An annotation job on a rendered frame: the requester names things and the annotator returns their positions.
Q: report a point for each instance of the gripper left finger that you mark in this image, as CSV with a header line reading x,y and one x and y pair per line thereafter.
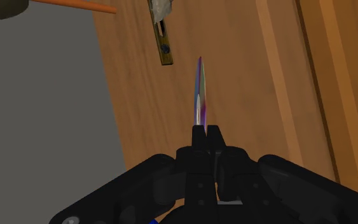
x,y
198,161

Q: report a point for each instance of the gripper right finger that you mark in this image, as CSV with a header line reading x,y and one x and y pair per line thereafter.
x,y
243,173

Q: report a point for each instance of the iridescent rainbow knife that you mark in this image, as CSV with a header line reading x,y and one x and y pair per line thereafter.
x,y
201,90

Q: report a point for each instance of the wooden table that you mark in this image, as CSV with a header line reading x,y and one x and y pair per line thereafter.
x,y
243,77

